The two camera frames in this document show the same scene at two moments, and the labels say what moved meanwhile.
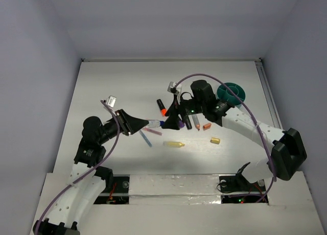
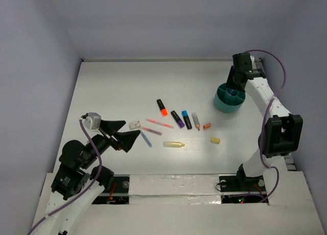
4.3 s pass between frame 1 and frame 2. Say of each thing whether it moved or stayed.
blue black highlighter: stayed
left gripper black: moved
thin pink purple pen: stayed
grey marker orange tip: stayed
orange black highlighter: stayed
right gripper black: moved
